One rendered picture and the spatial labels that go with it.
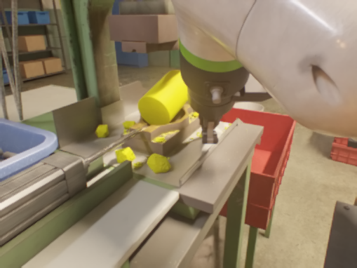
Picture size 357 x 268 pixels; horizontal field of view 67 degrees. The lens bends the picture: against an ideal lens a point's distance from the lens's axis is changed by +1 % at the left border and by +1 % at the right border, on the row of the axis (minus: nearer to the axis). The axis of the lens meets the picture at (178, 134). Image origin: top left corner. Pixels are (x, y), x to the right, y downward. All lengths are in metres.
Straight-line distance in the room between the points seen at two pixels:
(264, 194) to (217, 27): 0.77
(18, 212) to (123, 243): 0.11
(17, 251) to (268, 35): 0.29
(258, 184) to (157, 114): 0.53
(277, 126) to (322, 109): 1.28
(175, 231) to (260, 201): 0.60
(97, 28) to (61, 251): 0.40
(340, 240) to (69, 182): 0.39
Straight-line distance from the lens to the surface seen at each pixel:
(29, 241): 0.33
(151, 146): 0.47
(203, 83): 0.32
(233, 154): 0.49
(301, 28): 0.18
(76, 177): 0.35
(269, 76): 0.20
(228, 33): 0.22
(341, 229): 0.52
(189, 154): 0.48
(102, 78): 0.58
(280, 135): 1.48
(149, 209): 0.36
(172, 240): 0.39
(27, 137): 0.54
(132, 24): 0.43
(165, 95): 0.49
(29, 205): 0.33
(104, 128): 0.56
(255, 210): 0.99
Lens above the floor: 1.23
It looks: 24 degrees down
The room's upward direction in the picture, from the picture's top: straight up
